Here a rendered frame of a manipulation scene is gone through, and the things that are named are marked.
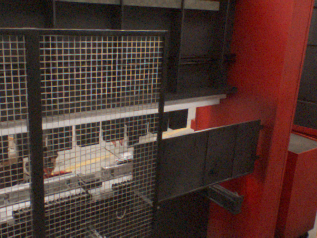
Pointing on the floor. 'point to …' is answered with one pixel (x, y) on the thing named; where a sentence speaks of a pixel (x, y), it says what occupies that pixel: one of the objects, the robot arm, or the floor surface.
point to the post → (35, 131)
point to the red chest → (301, 186)
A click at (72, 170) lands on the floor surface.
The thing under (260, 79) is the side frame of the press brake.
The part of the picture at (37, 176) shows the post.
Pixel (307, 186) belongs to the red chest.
